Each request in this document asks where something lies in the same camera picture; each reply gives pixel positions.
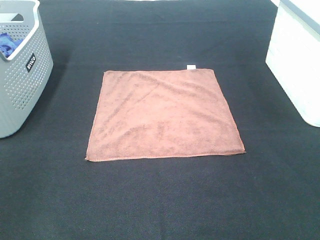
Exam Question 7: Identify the brown microfiber towel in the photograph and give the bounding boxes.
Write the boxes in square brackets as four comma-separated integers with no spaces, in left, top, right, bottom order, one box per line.
[86,69,246,162]

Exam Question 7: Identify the black table cover cloth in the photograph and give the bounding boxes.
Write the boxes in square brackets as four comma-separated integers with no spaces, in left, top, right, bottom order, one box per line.
[0,0,320,240]

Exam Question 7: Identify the grey perforated laundry basket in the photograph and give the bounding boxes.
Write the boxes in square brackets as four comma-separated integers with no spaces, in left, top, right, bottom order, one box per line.
[0,0,54,138]

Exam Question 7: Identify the white plastic storage bin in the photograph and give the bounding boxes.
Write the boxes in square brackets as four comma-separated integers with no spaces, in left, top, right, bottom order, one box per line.
[265,0,320,127]

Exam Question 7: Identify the blue cloth in basket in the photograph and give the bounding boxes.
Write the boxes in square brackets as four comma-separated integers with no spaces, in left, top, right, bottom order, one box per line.
[0,33,23,58]

